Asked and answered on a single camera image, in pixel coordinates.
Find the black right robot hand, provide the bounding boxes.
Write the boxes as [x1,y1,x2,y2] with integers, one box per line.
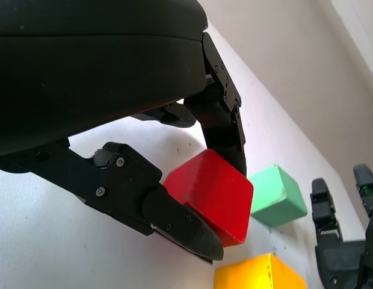
[309,164,373,289]

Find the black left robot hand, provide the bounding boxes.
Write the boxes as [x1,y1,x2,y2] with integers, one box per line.
[0,0,248,266]

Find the yellow cube block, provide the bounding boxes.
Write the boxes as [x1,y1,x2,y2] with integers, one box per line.
[213,253,307,289]

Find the green cube block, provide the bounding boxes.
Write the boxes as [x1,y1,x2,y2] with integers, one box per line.
[248,164,308,228]

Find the red cube block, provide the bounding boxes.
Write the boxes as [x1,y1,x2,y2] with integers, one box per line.
[164,149,254,248]

